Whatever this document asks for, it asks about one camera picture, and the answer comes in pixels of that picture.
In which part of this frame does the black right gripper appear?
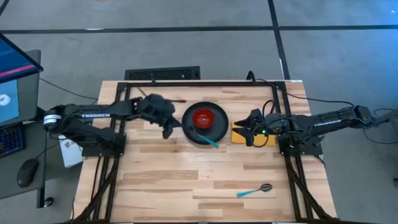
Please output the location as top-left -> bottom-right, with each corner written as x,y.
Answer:
233,108 -> 295,147

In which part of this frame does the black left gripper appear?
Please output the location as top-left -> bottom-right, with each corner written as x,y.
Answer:
136,93 -> 182,140

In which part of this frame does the yellow sponge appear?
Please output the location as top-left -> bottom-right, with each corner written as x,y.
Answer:
230,121 -> 277,147

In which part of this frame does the black round plate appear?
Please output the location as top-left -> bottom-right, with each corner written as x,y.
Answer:
181,101 -> 230,146

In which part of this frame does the black bowl with red inside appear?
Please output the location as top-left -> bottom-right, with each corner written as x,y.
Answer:
192,108 -> 215,129

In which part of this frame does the fork with blue handle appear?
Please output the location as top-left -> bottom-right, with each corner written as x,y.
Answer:
189,126 -> 220,149

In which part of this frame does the spoon with blue handle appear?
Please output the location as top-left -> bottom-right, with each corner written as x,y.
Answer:
236,183 -> 274,198

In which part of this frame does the black floor vent grille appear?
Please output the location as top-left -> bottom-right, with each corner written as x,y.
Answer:
124,65 -> 201,81

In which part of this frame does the grey stand leg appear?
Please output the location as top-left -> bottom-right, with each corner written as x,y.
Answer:
369,108 -> 398,129

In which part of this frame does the grey desk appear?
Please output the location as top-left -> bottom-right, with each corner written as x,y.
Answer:
0,49 -> 48,208

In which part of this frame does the black computer mouse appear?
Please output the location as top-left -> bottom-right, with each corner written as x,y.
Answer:
16,158 -> 40,189

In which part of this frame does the black keyboard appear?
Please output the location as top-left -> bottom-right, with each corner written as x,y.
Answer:
0,123 -> 26,159

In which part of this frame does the screen with blue picture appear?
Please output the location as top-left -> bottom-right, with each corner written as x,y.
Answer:
0,74 -> 40,128

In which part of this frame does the tilted computer monitor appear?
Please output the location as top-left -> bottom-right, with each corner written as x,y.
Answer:
0,32 -> 44,85

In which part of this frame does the black aluminium rig frame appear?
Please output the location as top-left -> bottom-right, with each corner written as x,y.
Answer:
73,80 -> 336,224

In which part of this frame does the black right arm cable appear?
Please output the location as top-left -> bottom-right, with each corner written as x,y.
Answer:
247,70 -> 356,108

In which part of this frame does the black cable on floor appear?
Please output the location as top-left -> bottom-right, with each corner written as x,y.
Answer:
39,77 -> 99,101

